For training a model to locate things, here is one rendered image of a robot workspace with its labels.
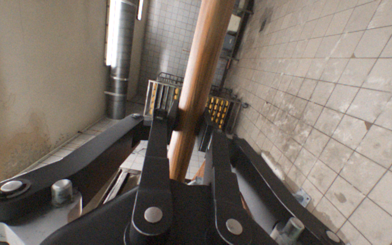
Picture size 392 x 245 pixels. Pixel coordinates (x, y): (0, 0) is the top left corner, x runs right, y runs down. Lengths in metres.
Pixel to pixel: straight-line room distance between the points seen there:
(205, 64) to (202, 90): 0.03
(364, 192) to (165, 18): 5.07
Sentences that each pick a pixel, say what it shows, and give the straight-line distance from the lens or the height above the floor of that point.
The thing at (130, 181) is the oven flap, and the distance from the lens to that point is 2.13.
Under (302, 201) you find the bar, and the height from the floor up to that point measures 0.01.
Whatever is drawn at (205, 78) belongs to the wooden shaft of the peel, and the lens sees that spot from 0.17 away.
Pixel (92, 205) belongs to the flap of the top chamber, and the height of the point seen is 1.78.
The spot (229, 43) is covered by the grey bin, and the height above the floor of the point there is 0.32.
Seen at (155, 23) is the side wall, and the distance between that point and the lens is 5.30.
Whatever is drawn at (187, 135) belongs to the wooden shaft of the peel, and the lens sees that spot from 0.18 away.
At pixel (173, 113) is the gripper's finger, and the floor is 1.21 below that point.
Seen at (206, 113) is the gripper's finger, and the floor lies 1.17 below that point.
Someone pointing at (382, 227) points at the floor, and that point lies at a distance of 1.44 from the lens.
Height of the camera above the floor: 1.20
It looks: 7 degrees down
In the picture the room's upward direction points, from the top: 77 degrees counter-clockwise
